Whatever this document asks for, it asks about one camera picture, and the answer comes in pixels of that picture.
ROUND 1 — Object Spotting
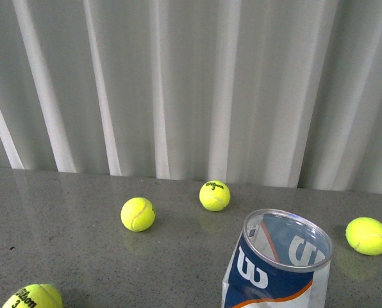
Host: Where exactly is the clear Wilson tennis ball can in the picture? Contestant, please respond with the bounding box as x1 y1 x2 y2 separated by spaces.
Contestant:
221 209 333 307

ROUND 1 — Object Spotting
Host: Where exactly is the Wilson 3 tennis ball back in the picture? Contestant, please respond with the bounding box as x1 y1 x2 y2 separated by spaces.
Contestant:
199 180 231 212

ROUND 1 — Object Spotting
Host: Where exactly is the wilson 3 tennis ball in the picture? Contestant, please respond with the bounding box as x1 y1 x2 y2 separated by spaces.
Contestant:
199 180 231 212
3 284 63 308

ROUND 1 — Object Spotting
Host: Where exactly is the tennis ball far left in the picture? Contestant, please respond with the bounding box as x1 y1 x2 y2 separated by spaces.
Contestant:
120 197 156 232

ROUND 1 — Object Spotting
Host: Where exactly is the plain yellow tennis ball centre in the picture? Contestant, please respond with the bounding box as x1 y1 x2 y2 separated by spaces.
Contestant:
345 217 382 256

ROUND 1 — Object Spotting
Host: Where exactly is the Wilson 3 tennis ball front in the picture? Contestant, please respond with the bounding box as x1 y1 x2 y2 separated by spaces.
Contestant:
3 284 63 308

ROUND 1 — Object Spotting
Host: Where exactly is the white pleated curtain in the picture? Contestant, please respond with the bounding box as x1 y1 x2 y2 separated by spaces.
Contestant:
0 1 382 193

